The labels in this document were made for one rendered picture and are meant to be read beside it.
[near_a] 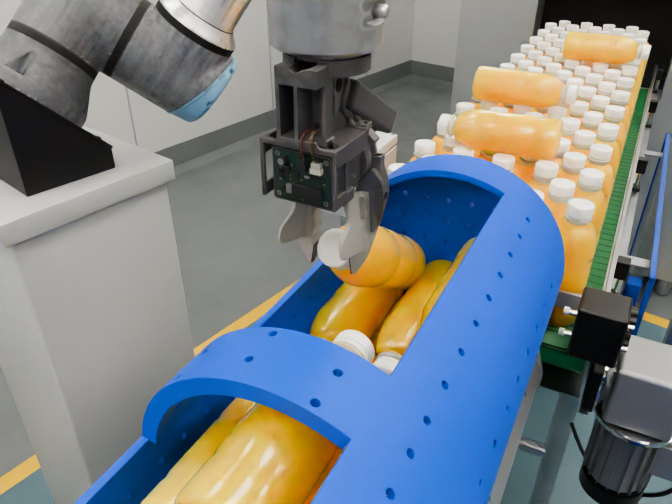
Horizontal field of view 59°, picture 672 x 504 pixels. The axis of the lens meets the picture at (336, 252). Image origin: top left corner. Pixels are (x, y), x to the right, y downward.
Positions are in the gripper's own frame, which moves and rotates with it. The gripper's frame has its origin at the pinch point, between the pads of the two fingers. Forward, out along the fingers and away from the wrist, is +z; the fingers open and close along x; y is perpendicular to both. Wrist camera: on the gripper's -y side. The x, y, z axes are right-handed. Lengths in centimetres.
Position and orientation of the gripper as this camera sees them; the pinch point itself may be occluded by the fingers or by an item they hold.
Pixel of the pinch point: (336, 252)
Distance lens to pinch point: 59.0
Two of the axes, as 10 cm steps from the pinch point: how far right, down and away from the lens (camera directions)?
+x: 8.9, 2.5, -3.8
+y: -4.6, 4.6, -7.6
